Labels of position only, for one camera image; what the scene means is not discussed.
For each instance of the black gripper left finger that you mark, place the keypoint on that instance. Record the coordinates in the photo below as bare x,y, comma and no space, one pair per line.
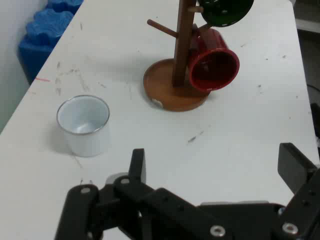
160,207

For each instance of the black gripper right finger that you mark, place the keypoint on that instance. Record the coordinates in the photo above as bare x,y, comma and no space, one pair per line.
306,197

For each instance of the green enamel mug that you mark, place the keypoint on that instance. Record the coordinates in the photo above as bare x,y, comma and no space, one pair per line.
225,12

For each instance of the white enamel mug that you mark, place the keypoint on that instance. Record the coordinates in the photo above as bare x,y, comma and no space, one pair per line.
87,140

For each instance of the brown wooden mug tree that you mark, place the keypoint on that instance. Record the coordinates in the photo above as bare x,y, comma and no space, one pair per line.
183,45

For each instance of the red enamel mug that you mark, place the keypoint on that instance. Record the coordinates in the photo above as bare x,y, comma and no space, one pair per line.
215,42

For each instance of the dark blue foam tile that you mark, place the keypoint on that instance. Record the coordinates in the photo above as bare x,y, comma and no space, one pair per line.
42,32
65,5

